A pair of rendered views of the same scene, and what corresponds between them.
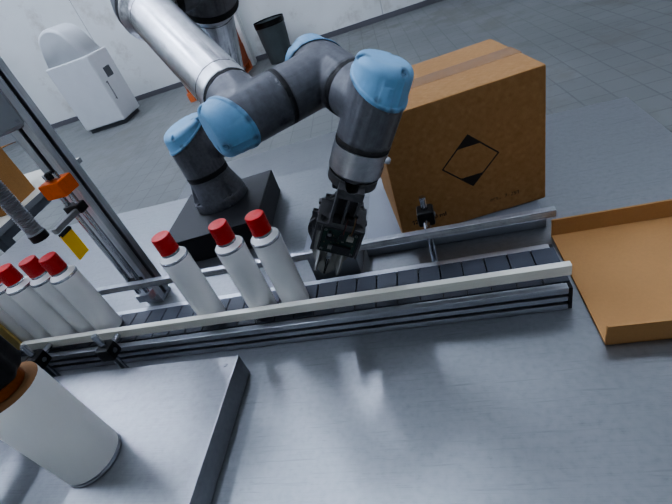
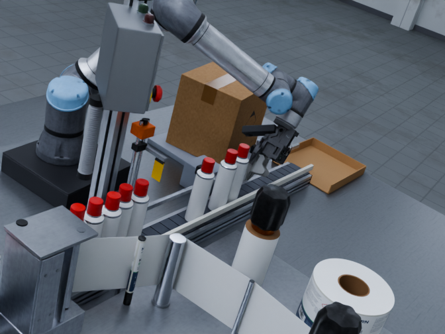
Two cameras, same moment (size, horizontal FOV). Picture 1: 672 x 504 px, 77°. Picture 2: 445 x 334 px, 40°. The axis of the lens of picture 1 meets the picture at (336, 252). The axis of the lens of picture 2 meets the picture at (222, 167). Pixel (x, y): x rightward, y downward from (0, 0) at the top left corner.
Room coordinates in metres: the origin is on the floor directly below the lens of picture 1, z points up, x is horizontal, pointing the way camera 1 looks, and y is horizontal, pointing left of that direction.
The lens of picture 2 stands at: (0.29, 1.75, 1.86)
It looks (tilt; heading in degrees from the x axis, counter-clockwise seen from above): 27 degrees down; 282
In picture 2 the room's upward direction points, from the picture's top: 16 degrees clockwise
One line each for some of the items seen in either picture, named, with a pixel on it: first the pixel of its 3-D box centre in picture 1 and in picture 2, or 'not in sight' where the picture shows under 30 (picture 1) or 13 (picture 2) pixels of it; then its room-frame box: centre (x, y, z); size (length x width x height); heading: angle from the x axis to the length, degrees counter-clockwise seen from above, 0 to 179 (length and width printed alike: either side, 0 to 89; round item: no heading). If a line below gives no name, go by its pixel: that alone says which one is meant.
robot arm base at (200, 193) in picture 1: (214, 184); (63, 138); (1.12, 0.25, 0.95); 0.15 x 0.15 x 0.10
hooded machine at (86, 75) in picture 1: (88, 76); not in sight; (7.47, 2.58, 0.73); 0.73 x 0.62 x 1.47; 77
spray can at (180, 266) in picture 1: (189, 279); (200, 191); (0.66, 0.27, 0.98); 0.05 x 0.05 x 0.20
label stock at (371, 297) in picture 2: not in sight; (343, 308); (0.18, 0.47, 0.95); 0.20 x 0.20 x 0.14
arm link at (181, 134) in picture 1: (195, 144); (67, 103); (1.13, 0.25, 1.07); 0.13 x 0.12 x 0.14; 110
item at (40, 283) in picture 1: (62, 297); (119, 221); (0.76, 0.56, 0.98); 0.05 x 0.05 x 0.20
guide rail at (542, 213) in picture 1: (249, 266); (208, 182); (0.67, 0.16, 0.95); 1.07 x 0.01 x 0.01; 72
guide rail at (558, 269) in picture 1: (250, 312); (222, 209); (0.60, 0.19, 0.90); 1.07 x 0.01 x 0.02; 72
